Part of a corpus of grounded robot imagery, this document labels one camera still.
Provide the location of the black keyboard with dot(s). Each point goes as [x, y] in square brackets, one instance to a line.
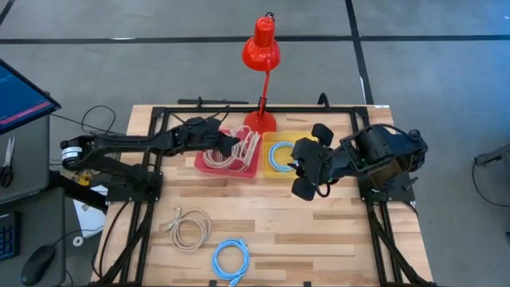
[8, 239]

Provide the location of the white paper sheet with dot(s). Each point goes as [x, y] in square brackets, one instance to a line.
[91, 219]

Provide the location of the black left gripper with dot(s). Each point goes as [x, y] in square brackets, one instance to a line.
[199, 135]

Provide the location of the yellow translucent plastic tray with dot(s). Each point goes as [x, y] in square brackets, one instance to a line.
[279, 137]

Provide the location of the white tape roll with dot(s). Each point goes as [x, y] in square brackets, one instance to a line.
[75, 241]

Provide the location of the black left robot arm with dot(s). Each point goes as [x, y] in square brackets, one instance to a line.
[119, 140]

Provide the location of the pink translucent plastic tray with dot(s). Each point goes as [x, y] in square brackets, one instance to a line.
[199, 162]

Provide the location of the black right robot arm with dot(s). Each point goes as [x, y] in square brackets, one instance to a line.
[378, 149]

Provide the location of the black computer mouse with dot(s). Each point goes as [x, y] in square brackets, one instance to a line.
[38, 263]

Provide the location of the white label sticker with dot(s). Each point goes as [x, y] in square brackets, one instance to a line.
[381, 106]

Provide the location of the black aluminium table frame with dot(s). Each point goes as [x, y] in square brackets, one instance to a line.
[318, 109]

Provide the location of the computer monitor blue screen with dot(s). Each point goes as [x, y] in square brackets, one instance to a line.
[20, 95]

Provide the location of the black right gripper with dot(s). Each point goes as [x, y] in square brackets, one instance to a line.
[318, 163]

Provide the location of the red desk lamp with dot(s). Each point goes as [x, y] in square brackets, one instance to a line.
[261, 53]

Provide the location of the yellow clamp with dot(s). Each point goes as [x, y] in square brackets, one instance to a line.
[85, 177]

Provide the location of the grey desk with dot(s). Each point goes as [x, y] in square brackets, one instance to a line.
[32, 167]

